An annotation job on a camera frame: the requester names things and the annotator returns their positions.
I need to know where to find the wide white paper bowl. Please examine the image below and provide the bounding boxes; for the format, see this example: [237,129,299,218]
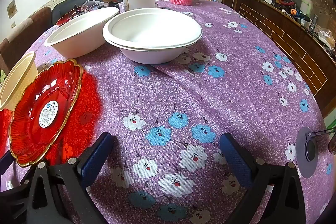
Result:
[44,7,120,59]

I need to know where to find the white container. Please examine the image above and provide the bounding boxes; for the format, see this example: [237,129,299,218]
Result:
[300,0,312,16]

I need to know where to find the clear plastic container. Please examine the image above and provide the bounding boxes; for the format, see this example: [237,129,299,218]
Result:
[80,0,105,12]

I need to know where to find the small red plate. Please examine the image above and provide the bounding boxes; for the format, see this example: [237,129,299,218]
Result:
[56,9,79,26]

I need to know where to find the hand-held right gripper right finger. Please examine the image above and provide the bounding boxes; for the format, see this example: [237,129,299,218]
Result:
[220,133,306,224]

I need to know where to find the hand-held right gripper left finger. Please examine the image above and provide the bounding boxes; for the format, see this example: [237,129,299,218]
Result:
[25,132,114,224]

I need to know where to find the gold wall plaque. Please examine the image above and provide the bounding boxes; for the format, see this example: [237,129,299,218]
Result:
[7,2,17,18]

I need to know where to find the red glass plate gold rim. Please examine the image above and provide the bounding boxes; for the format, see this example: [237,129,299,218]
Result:
[8,59,83,167]

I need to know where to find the grey round phone stand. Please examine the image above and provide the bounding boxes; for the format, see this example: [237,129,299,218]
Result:
[296,126,336,178]

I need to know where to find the wooden counter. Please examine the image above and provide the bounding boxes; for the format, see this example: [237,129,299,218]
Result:
[234,0,336,115]

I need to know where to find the brown armchair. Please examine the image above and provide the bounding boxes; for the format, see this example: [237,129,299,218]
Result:
[0,7,53,75]

